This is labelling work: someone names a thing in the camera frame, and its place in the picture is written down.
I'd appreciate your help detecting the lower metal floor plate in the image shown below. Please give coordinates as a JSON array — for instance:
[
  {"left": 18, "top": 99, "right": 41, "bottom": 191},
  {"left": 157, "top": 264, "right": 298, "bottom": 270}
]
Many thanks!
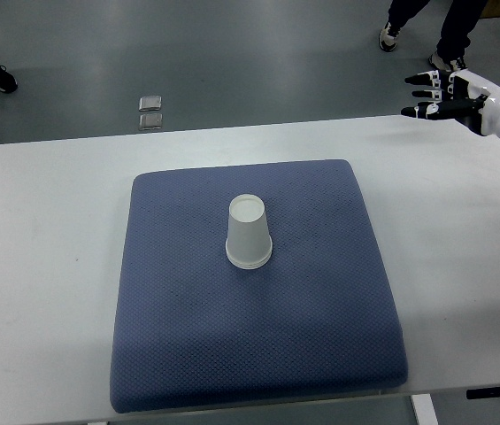
[{"left": 139, "top": 112, "right": 163, "bottom": 131}]

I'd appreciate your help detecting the metal floor plate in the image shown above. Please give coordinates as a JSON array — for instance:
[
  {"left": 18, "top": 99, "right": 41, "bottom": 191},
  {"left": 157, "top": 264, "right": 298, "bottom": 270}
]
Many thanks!
[
  {"left": 139, "top": 112, "right": 163, "bottom": 131},
  {"left": 138, "top": 95, "right": 162, "bottom": 112}
]

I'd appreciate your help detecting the upper metal floor plate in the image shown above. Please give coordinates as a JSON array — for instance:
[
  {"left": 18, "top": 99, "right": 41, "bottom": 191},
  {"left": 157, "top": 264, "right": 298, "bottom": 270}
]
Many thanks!
[{"left": 138, "top": 95, "right": 162, "bottom": 112}]

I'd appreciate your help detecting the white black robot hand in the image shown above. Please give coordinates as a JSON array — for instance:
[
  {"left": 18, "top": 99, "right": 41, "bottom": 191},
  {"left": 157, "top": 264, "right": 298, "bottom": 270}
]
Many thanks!
[{"left": 401, "top": 69, "right": 500, "bottom": 138}]

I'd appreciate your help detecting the person leg white shoe right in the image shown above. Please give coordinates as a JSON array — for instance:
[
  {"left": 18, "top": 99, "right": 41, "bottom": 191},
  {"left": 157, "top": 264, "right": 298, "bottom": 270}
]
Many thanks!
[{"left": 428, "top": 0, "right": 488, "bottom": 72}]

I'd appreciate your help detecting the white table leg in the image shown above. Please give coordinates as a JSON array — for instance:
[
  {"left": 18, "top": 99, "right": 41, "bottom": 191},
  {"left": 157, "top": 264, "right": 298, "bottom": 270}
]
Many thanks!
[{"left": 411, "top": 394, "right": 439, "bottom": 425}]

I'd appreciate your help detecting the person leg white shoe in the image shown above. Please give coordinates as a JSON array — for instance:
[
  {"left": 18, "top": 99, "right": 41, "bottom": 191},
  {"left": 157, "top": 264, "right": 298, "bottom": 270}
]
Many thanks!
[
  {"left": 428, "top": 0, "right": 488, "bottom": 72},
  {"left": 379, "top": 0, "right": 429, "bottom": 52}
]

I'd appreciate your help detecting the person leg white shoe left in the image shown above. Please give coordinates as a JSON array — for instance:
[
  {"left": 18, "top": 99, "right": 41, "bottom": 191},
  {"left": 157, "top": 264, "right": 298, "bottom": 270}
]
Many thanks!
[{"left": 379, "top": 0, "right": 429, "bottom": 52}]

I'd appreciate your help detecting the white paper cup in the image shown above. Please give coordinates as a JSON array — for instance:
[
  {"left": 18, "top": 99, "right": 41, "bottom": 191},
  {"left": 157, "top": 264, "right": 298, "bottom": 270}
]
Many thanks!
[
  {"left": 227, "top": 253, "right": 272, "bottom": 270},
  {"left": 225, "top": 194, "right": 273, "bottom": 262}
]

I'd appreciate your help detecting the blue fabric cushion mat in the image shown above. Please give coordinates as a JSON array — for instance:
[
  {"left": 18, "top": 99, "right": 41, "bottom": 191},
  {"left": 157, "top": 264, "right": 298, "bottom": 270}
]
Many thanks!
[{"left": 110, "top": 159, "right": 408, "bottom": 413}]

